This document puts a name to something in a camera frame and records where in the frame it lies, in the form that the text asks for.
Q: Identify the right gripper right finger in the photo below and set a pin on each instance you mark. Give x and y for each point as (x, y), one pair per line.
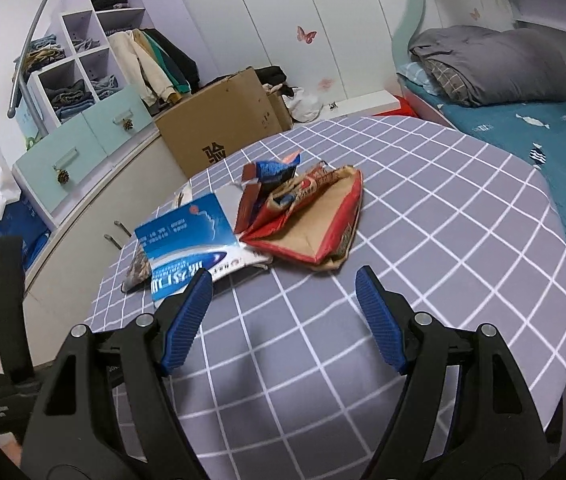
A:
(384, 325)

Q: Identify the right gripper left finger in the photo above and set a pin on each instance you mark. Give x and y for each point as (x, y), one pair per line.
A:
(181, 320)

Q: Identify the blue white booklet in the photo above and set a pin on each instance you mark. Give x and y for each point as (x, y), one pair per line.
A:
(196, 235)

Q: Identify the brown paper bag with handle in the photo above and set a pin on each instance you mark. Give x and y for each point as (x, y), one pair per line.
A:
(319, 233)

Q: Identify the red white snack wrapper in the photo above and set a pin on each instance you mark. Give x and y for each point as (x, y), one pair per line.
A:
(294, 191)

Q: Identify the blue snack wrapper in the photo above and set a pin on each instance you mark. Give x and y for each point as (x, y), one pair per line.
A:
(277, 170)

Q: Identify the cream low cabinet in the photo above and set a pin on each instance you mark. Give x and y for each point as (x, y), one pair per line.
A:
(63, 281)

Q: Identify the grey checked tablecloth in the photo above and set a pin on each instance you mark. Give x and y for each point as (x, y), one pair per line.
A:
(284, 380)

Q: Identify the blue plastic bag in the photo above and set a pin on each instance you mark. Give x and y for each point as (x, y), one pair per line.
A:
(21, 220)

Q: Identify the mint drawer unit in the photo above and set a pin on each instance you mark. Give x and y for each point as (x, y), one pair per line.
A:
(53, 171)

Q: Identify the brown cardboard box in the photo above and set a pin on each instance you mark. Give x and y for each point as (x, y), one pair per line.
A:
(220, 120)

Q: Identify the red storage box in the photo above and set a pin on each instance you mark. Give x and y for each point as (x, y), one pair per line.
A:
(403, 109)

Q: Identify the white plastic bag on floor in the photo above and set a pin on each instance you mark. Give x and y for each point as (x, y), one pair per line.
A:
(303, 106)

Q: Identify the hanging clothes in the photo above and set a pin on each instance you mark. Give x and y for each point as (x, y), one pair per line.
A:
(158, 70)

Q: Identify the white shelf unit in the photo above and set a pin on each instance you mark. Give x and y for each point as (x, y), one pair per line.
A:
(74, 46)

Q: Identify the grey folded quilt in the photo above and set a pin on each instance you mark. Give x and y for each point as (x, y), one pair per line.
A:
(474, 66)

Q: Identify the teal bed frame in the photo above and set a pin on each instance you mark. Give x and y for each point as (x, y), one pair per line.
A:
(408, 26)

